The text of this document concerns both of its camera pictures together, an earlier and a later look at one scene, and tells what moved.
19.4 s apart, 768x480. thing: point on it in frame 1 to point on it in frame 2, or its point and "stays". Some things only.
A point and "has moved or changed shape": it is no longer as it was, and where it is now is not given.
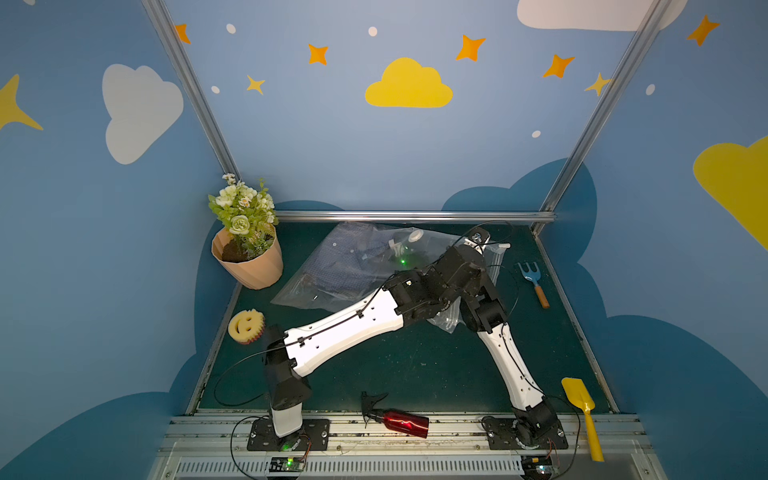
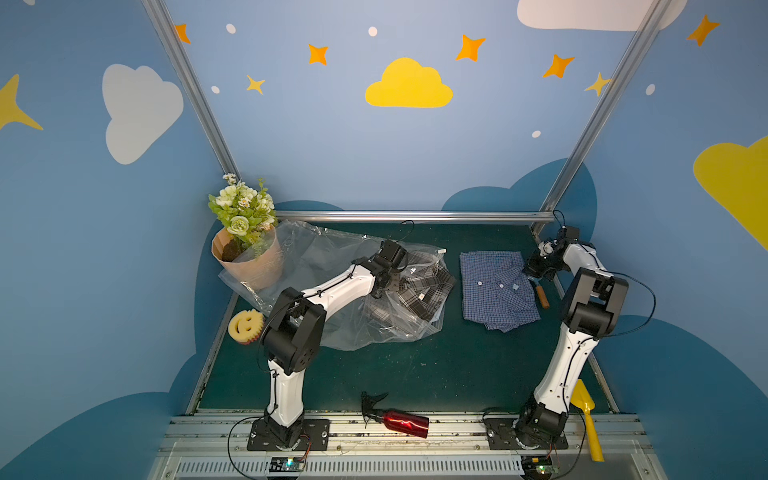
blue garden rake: (534, 275) stays
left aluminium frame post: (192, 86) stays
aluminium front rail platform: (216, 448) stays
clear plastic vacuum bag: (354, 260) has moved or changed shape
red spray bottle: (407, 422) stays
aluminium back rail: (415, 216) stays
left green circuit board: (286, 464) stays
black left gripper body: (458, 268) to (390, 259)
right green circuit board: (537, 467) stays
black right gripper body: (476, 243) to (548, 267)
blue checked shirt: (347, 258) to (498, 291)
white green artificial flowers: (249, 216) stays
